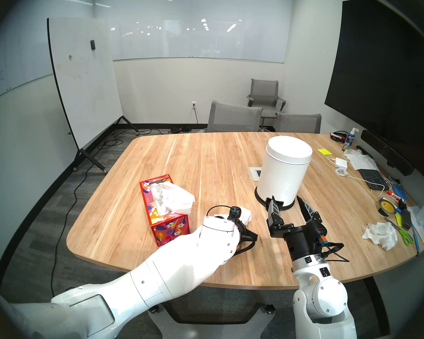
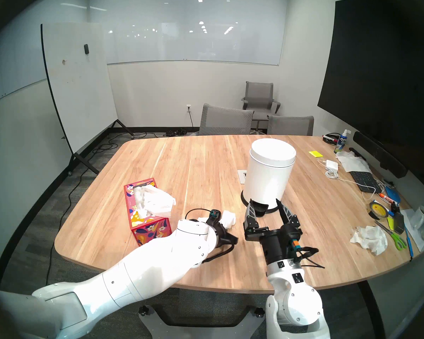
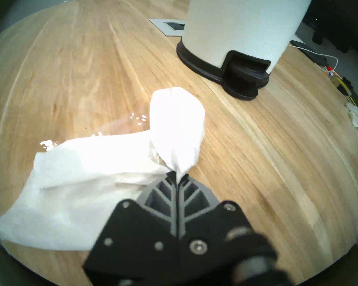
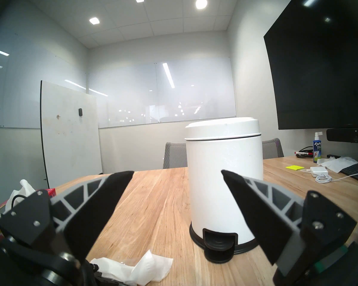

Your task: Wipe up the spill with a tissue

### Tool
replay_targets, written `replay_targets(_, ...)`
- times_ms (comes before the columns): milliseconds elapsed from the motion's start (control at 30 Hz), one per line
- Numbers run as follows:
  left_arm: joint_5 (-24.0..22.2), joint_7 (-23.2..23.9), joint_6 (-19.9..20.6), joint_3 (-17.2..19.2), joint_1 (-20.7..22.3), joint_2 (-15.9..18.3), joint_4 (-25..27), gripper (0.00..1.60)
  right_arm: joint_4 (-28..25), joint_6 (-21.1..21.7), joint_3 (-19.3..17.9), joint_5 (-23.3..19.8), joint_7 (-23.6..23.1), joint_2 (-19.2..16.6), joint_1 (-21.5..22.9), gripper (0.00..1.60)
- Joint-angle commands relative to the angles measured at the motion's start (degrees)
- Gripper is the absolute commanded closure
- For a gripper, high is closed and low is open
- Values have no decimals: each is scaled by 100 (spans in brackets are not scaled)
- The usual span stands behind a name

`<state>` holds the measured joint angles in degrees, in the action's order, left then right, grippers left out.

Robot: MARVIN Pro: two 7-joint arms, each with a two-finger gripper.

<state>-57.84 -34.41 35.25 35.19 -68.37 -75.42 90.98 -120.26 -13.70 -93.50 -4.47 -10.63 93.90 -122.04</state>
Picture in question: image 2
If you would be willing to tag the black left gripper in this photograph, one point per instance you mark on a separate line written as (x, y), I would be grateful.
(226, 237)

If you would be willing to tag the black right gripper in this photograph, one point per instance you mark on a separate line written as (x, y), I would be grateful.
(274, 248)

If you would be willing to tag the white tissue sheet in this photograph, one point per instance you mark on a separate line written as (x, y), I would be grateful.
(229, 218)
(155, 200)

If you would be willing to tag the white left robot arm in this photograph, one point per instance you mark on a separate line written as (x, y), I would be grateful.
(152, 267)

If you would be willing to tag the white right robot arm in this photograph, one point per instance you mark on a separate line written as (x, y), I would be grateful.
(296, 303)

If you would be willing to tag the colourful floral tissue box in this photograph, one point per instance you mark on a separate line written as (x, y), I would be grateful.
(150, 232)

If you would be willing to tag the crumpled white tissue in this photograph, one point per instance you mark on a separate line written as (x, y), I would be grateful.
(370, 238)

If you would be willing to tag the white pedal trash can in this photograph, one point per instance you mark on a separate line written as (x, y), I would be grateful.
(268, 172)

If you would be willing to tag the table power outlet plate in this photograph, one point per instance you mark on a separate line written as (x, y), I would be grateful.
(241, 176)

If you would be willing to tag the yellow sticky note pad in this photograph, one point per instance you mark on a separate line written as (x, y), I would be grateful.
(315, 154)

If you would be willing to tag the white power adapter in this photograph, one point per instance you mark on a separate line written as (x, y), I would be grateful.
(331, 165)

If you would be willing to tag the grey mesh office chair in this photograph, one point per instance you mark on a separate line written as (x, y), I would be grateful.
(226, 122)
(290, 126)

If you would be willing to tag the flat white paper towel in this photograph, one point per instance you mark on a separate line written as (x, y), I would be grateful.
(353, 161)

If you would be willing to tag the black keyboard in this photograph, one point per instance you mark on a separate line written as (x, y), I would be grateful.
(364, 181)

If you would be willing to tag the whiteboard cleaner spray bottle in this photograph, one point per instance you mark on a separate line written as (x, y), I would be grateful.
(341, 144)

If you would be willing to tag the black tape roll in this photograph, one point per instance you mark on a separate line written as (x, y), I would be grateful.
(376, 213)

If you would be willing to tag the red whiteboard marker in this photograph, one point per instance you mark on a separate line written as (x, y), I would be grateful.
(384, 197)

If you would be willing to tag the blue plastic item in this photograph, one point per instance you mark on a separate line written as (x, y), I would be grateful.
(392, 195)

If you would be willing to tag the grey office chair with armrests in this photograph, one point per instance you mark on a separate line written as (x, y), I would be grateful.
(259, 94)

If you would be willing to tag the black felt eraser block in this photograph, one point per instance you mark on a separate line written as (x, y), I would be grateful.
(398, 222)

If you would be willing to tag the black video sound bar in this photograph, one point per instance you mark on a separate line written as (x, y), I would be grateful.
(380, 154)

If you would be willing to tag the blue pen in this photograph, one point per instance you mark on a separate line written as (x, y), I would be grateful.
(408, 241)

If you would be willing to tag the white mug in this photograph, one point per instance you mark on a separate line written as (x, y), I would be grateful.
(417, 217)

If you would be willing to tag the white paper sheet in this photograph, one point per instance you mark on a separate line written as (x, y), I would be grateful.
(418, 237)

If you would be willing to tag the rolling whiteboard on stand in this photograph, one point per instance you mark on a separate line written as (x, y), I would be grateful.
(77, 87)

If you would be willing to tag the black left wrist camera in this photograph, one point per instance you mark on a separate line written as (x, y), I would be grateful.
(215, 214)

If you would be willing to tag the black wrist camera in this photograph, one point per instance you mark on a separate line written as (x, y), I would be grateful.
(294, 236)
(215, 214)

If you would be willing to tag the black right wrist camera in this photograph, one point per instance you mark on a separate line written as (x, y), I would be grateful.
(294, 236)

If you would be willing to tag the large black wall screen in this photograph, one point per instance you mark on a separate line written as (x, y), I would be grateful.
(374, 66)

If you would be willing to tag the wide glass wall whiteboard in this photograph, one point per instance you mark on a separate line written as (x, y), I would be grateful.
(194, 27)

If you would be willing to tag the written wall whiteboard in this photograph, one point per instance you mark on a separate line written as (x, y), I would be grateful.
(3, 73)

